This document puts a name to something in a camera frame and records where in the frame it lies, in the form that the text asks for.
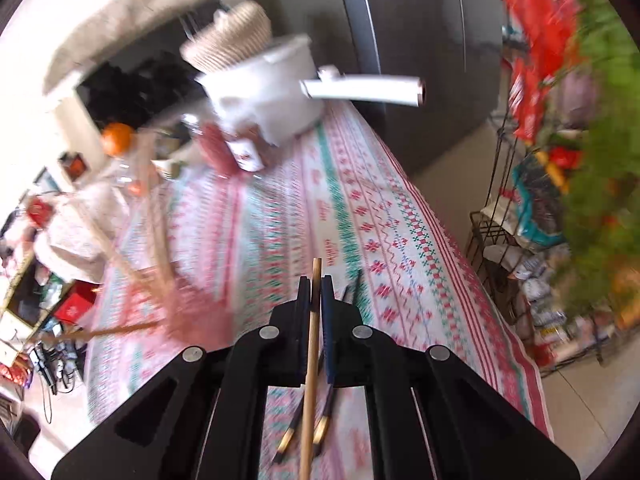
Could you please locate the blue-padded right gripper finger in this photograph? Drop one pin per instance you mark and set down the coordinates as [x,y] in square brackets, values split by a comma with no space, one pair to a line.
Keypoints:
[430,416]

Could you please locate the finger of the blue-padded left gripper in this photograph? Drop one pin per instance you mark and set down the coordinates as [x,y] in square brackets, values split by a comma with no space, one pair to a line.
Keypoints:
[200,416]

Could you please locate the dark chopstick gold band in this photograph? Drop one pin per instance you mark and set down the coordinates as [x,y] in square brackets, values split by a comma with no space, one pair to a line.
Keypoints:
[289,434]

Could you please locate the light bamboo chopstick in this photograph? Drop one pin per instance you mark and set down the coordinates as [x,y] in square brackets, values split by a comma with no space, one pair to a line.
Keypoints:
[307,434]

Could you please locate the pink perforated utensil holder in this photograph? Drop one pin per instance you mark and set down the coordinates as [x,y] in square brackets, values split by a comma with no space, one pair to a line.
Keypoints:
[186,316]

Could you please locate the patterned red green tablecloth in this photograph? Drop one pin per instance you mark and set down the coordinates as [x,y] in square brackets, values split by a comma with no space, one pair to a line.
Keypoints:
[339,194]

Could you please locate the floral cloth covered object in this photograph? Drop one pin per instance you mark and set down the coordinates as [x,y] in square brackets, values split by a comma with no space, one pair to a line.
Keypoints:
[66,246]

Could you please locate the green leafy vegetable bunch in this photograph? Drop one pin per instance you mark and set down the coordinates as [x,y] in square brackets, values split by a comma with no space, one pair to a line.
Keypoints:
[601,216]

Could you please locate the red spice jar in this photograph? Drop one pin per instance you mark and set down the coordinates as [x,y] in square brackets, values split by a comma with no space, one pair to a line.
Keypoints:
[232,147]

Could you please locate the orange fruit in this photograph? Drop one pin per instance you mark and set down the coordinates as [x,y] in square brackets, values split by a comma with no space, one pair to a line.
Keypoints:
[117,139]

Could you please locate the black microwave oven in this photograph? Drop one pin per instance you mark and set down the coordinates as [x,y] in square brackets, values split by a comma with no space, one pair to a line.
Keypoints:
[149,75]

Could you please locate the grey refrigerator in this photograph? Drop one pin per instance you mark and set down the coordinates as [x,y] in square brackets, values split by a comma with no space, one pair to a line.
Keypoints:
[452,45]

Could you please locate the floral cloth microwave cover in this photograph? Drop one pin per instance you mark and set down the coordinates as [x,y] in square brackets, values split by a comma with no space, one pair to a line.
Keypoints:
[115,26]

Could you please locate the red plastic bag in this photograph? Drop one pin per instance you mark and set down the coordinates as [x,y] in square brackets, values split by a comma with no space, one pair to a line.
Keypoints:
[549,27]

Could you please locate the black wire storage rack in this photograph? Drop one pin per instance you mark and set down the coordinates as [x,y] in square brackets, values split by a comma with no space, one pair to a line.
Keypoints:
[516,246]

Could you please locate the white electric pot with handle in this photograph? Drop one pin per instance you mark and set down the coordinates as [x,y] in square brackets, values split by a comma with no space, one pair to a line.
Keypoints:
[285,91]

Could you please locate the woven rope lid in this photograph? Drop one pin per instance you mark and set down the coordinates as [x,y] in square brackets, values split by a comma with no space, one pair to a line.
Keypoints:
[232,37]

